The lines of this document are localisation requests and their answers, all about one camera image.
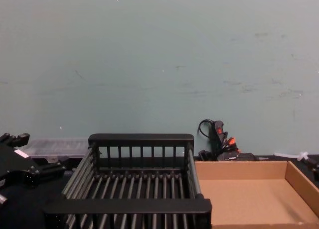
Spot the clear plastic case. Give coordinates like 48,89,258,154
17,138,90,163

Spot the black corded tool, red switch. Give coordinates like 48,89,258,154
197,118,255,162

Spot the black rack with steel bars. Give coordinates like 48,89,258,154
41,133,213,229

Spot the shallow brown cardboard tray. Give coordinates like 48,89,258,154
193,160,319,227

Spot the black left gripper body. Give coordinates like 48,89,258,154
0,145,32,189

